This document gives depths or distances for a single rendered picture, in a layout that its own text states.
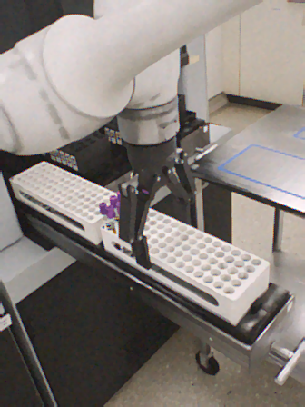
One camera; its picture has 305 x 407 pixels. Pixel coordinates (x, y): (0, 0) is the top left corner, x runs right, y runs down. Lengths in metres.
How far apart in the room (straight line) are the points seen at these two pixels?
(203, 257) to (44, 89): 0.40
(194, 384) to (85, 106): 1.27
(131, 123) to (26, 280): 0.51
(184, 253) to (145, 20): 0.43
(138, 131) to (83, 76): 0.20
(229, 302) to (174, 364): 1.00
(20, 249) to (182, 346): 0.85
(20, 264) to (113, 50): 0.67
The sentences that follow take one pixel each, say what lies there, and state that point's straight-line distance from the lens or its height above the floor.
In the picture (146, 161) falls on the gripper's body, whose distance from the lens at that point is 0.62.
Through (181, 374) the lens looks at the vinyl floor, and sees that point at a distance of 1.60.
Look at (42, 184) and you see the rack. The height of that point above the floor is 0.86.
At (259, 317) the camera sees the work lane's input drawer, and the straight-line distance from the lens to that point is 0.68.
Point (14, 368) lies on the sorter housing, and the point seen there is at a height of 0.50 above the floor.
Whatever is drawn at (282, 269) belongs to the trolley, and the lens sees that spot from 1.54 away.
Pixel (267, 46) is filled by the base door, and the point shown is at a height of 0.47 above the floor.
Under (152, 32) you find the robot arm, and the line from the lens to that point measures 0.37.
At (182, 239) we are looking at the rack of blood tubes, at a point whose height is 0.86.
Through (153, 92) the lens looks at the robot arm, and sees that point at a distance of 0.55.
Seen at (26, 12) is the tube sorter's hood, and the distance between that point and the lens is 0.92.
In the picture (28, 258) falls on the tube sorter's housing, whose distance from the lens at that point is 0.98.
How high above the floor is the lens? 1.33
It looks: 34 degrees down
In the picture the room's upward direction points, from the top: 8 degrees counter-clockwise
